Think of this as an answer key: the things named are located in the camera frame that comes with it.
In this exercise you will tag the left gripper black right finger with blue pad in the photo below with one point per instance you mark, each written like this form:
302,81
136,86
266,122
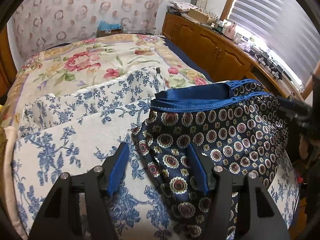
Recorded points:
258,216

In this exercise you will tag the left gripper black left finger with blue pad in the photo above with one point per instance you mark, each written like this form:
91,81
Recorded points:
59,215

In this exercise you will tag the navy patterned satin pajama top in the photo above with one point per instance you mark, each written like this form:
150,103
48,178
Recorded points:
235,125

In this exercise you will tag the blue white floral cloth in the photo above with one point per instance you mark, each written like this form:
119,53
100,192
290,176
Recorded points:
76,132

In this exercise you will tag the wooden sideboard cabinet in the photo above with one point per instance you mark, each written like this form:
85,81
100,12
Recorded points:
220,57

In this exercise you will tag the white zebra window blind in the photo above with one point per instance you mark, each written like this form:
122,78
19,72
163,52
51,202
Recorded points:
285,28

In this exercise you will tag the pink kettle on sideboard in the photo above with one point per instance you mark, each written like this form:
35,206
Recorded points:
231,31

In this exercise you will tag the cardboard box on sideboard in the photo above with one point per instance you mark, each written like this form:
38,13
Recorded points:
203,16

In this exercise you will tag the floral beige bed cover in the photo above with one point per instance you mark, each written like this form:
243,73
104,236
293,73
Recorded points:
66,69

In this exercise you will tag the brown louvered wardrobe door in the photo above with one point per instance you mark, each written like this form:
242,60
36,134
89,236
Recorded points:
7,66

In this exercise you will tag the teal item on cardboard box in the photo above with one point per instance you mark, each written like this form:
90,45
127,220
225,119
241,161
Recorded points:
107,29

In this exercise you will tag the pink circle patterned curtain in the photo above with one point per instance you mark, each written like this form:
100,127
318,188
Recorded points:
42,24

